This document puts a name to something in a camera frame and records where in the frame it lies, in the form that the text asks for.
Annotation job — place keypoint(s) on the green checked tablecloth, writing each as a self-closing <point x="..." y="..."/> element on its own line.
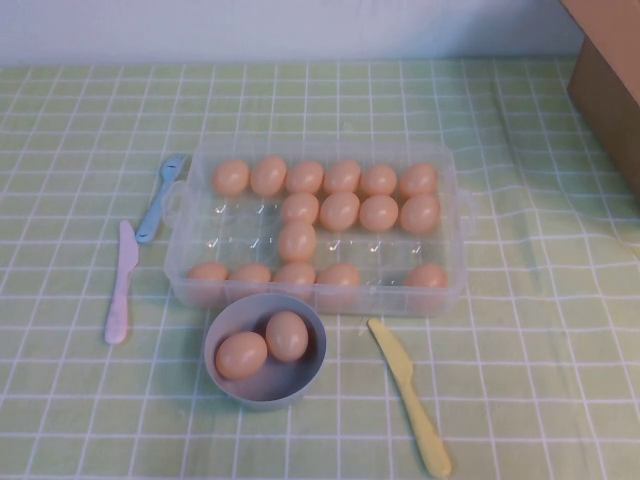
<point x="75" y="400"/>

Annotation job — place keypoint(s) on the clear plastic egg box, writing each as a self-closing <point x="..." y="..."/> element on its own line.
<point x="240" y="235"/>

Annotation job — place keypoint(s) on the blue round bowl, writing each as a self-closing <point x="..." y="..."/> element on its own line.
<point x="280" y="387"/>

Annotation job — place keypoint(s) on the brown cardboard box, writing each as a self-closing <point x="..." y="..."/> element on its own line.
<point x="610" y="75"/>

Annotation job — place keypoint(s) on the beige egg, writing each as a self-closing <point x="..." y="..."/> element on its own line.
<point x="300" y="208"/>
<point x="297" y="242"/>
<point x="338" y="280"/>
<point x="250" y="277"/>
<point x="295" y="277"/>
<point x="230" y="177"/>
<point x="304" y="177"/>
<point x="378" y="213"/>
<point x="287" y="336"/>
<point x="341" y="176"/>
<point x="420" y="214"/>
<point x="268" y="175"/>
<point x="339" y="211"/>
<point x="379" y="180"/>
<point x="207" y="280"/>
<point x="419" y="180"/>
<point x="241" y="355"/>
<point x="426" y="280"/>

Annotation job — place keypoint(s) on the yellow plastic knife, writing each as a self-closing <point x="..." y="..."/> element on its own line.
<point x="405" y="385"/>

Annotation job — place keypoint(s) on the blue plastic fork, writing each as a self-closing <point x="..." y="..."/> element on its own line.
<point x="150" y="220"/>

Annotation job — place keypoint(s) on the pink plastic knife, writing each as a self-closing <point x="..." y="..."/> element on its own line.
<point x="120" y="300"/>

